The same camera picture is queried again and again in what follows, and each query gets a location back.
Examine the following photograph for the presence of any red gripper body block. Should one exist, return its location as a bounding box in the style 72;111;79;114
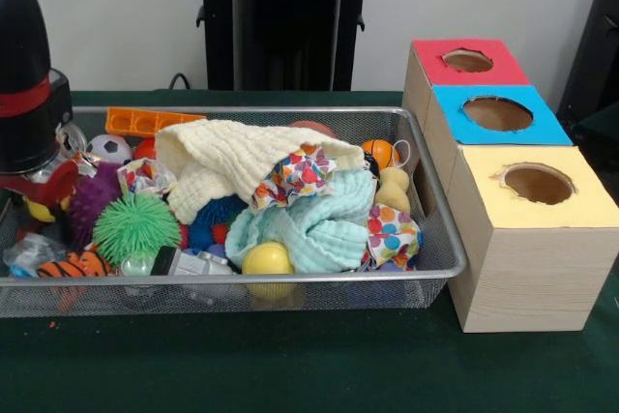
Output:
0;160;79;209

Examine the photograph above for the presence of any clear plastic packet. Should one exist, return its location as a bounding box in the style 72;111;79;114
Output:
3;232;67;279

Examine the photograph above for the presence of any blue spiky toy with face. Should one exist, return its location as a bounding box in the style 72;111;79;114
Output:
186;193;248;250

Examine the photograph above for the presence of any cream ribbed cloth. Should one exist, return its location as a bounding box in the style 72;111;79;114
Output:
153;118;365;224

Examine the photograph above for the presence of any shallow clear mesh bin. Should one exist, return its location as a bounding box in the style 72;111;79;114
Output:
0;105;469;320

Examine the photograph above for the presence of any wooden box with three holes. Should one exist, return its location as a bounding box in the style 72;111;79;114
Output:
400;38;619;335

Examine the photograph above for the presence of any yellow smiley ball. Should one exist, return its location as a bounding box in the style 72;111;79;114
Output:
26;198;58;224

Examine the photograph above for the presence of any purple spiky ball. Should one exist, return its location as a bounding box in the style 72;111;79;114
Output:
67;162;122;245

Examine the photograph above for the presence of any large green spiky ball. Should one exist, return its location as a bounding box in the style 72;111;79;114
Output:
91;192;183;267

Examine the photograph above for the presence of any long orange block with holes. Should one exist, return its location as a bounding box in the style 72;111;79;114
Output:
103;106;207;138

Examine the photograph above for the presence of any plain yellow ball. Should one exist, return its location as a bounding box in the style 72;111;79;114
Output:
240;241;296;298

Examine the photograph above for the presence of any mint ribbed cloth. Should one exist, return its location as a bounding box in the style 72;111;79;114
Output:
224;168;378;274

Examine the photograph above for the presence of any small orange basketball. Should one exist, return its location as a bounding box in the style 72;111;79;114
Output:
360;139;401;170

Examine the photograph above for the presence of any polka dot paper wad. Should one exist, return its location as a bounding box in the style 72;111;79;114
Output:
365;203;423;272

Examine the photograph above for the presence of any black upright panel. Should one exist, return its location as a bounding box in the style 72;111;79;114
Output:
555;0;619;119

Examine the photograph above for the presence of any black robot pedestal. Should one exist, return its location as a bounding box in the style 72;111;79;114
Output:
186;0;391;93

